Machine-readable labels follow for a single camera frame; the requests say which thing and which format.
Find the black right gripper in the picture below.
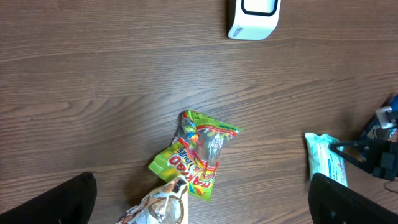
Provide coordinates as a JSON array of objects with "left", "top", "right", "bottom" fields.
[{"left": 329, "top": 140, "right": 397, "bottom": 181}]

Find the brown clear snack bag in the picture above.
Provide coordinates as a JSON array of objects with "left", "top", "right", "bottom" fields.
[{"left": 116, "top": 175, "right": 189, "bottom": 224}]

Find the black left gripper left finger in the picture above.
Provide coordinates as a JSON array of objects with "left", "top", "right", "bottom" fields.
[{"left": 1, "top": 172, "right": 97, "bottom": 224}]

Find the white barcode scanner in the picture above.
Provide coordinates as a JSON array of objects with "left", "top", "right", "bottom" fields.
[{"left": 227, "top": 0, "right": 281, "bottom": 40}]

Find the green Haribo gummy bag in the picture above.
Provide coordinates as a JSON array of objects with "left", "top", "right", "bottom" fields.
[{"left": 149, "top": 110, "right": 242, "bottom": 201}]

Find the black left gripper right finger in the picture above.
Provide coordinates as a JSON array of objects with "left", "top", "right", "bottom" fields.
[{"left": 308, "top": 173, "right": 397, "bottom": 224}]

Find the teal snack packet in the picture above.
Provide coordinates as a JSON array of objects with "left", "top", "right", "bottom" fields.
[{"left": 305, "top": 133, "right": 348, "bottom": 187}]

